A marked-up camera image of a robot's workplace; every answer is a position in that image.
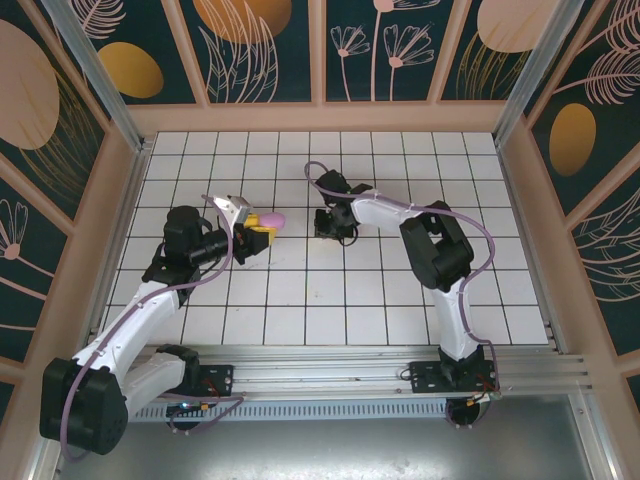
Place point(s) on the aluminium corner rail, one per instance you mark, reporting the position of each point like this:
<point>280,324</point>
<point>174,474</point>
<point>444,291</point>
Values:
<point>42,467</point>
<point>595,440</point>

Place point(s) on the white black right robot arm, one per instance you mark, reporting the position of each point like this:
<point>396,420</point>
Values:
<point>440,250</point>

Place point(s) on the flower stems wall panel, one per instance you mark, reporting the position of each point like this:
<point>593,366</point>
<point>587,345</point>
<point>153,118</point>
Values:
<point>380,75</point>

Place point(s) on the pink and white earbud case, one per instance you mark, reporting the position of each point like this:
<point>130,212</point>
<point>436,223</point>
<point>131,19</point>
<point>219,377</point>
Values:
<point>274,220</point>

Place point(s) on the beige circle gold lines panel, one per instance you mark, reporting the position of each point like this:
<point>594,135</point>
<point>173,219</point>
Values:
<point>490,60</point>

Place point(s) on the grey metal floor sheet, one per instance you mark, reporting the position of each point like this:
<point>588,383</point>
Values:
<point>325,450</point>

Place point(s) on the aluminium base beam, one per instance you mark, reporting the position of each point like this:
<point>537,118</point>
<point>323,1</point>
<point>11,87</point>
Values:
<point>325,375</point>

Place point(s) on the large beige oval wall panel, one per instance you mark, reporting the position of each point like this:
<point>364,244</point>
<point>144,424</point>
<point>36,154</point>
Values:
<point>40,100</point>

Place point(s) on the pink leaf outline wall panel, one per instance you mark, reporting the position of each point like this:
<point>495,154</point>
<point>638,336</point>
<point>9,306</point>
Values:
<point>610,260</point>

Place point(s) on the gold circle leaves wall panel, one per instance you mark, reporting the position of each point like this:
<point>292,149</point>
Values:
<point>250,50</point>

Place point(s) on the aluminium side rail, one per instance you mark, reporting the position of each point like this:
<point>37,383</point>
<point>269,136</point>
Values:
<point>533,250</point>
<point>122,240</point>

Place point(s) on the white silver left wrist camera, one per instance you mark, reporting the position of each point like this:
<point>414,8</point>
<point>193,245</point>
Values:
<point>232,210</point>

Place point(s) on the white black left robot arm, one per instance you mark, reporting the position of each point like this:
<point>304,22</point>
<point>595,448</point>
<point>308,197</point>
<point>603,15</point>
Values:
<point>135,330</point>

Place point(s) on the pink flower outline wall panel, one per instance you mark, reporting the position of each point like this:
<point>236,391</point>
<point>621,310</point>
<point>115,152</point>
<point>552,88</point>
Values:
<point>25,250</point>

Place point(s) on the black round arm base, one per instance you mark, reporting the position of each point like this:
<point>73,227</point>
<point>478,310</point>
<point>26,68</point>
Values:
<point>182,417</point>
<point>467,415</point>

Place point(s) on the aluminium frame post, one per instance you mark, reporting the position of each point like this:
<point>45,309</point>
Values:
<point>530,75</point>
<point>102,75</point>

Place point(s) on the gold oval leaf wall panel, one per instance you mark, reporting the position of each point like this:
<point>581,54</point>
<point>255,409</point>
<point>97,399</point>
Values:
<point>590,75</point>

